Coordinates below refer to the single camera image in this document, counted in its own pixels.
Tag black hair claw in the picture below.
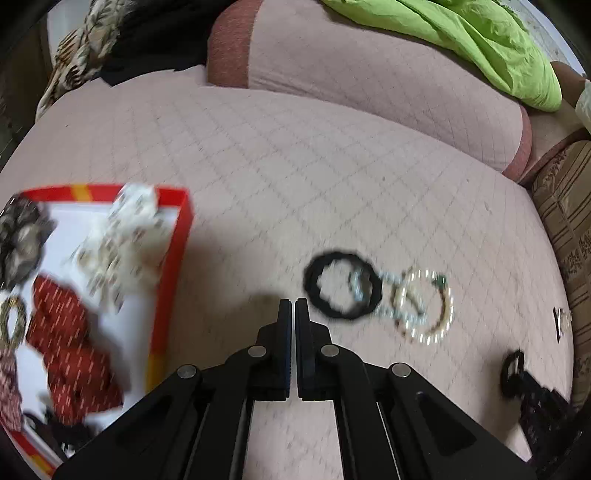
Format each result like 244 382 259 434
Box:
23 408 98 457

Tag pink quilted sofa seat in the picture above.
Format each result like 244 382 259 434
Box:
0 65 578 480

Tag red dotted scrunchie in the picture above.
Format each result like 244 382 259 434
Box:
25 274 125 423

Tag clear and black hair clips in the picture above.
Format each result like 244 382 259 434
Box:
553 307 573 342

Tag green blanket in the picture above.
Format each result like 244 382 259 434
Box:
321 0 563 112

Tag cream cloth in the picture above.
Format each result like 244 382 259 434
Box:
575 78 591 134

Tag leopard print hair tie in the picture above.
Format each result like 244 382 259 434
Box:
0 295 28 347

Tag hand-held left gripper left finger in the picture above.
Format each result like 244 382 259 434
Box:
53 298 294 480

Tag black wavy hair tie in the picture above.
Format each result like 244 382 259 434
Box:
303 250 384 320

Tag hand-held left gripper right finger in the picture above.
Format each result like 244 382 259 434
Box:
294 298 539 480

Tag white printed scrunchie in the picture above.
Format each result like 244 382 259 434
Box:
65 184 181 315

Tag clear bead bracelet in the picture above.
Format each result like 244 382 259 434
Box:
351 270 430 324

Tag striped beige cushion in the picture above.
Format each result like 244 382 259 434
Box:
531 138 591 407

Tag pink plaid scrunchie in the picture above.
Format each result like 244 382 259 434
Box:
0 348 21 432

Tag pink sofa bolster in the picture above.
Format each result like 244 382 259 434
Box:
206 0 533 174

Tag leopard print cloth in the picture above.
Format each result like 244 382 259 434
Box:
34 0 139 123

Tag white bead bracelet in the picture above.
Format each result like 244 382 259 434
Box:
392 269 454 344

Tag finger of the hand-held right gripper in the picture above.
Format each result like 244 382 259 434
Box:
501 350 575 462

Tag leopard print scrunchie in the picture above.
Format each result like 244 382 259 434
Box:
0 196 56 291

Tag black cloth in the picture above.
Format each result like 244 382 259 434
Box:
99 0 241 86

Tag red box with white inside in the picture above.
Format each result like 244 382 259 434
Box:
0 184 191 472

